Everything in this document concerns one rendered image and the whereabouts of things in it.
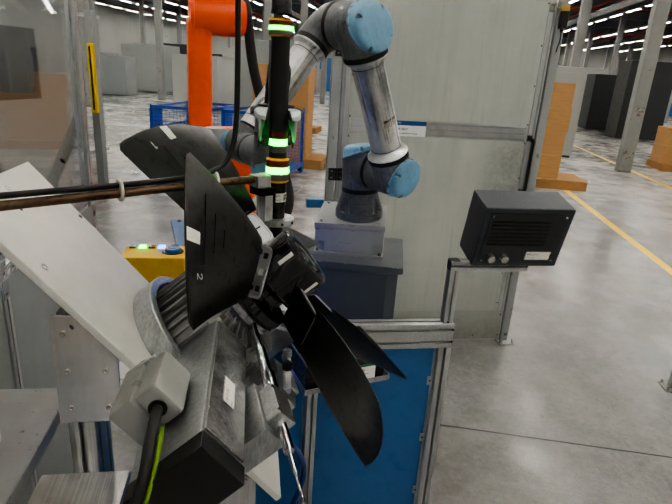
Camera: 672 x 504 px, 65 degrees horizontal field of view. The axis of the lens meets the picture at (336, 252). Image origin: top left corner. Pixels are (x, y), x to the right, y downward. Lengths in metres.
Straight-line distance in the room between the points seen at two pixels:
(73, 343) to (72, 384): 0.08
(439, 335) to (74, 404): 1.01
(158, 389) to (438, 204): 2.50
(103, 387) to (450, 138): 2.38
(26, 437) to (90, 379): 0.24
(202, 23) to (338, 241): 3.46
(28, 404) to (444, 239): 2.38
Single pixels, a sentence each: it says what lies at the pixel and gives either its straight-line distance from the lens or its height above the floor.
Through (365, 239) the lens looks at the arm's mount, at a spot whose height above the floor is 1.06.
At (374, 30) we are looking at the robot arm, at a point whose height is 1.64.
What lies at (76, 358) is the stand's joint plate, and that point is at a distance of 0.98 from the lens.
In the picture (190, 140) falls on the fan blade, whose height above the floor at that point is 1.40.
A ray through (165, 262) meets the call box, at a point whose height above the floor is 1.06.
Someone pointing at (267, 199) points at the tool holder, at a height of 1.31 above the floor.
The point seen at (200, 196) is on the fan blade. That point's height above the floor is 1.38.
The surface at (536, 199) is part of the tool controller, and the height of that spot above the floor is 1.24.
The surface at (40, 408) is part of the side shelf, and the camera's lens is 1.28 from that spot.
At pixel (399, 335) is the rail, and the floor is 0.83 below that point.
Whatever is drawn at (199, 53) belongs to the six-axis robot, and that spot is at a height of 1.62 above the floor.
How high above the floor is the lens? 1.54
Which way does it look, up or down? 19 degrees down
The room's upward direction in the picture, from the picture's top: 4 degrees clockwise
